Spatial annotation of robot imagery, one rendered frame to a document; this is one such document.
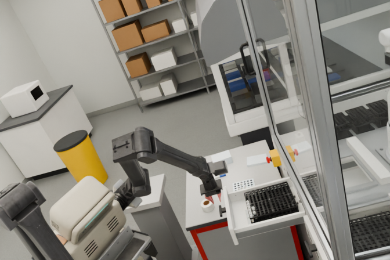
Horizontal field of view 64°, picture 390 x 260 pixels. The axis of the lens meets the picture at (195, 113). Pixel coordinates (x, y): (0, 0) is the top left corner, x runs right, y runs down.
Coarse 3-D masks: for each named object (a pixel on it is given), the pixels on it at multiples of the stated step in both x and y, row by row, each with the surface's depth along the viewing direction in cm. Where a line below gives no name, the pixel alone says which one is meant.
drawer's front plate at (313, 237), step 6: (306, 216) 131; (306, 222) 128; (306, 228) 133; (312, 228) 125; (312, 234) 123; (312, 240) 125; (318, 240) 120; (318, 246) 117; (318, 252) 119; (324, 252) 115; (318, 258) 124; (324, 258) 113
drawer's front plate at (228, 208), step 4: (224, 188) 163; (224, 192) 160; (224, 196) 157; (228, 196) 161; (228, 200) 155; (228, 204) 151; (228, 208) 149; (228, 212) 147; (232, 212) 157; (228, 216) 145; (232, 216) 151; (228, 220) 143; (232, 220) 147; (228, 224) 141; (232, 224) 142; (232, 228) 138; (232, 232) 139; (232, 236) 140; (236, 240) 141; (236, 244) 143
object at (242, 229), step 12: (276, 180) 160; (288, 180) 160; (240, 192) 162; (252, 192) 162; (240, 204) 162; (300, 204) 149; (240, 216) 155; (288, 216) 138; (300, 216) 138; (240, 228) 141; (252, 228) 141; (264, 228) 141; (276, 228) 141
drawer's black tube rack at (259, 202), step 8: (280, 184) 156; (248, 192) 159; (256, 192) 157; (264, 192) 155; (272, 192) 154; (280, 192) 152; (288, 192) 150; (256, 200) 152; (264, 200) 150; (272, 200) 152; (280, 200) 151; (288, 200) 150; (256, 208) 148; (264, 208) 146; (272, 208) 144; (280, 208) 143; (288, 208) 141; (296, 208) 144; (256, 216) 143; (264, 216) 146; (272, 216) 144
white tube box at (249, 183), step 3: (243, 180) 183; (246, 180) 182; (249, 180) 181; (252, 180) 180; (234, 183) 184; (237, 183) 183; (243, 183) 181; (246, 183) 180; (249, 183) 179; (252, 183) 178; (234, 186) 182; (237, 186) 180; (240, 186) 179; (243, 186) 179; (246, 186) 178; (249, 186) 177; (234, 189) 179; (237, 189) 178; (240, 189) 177
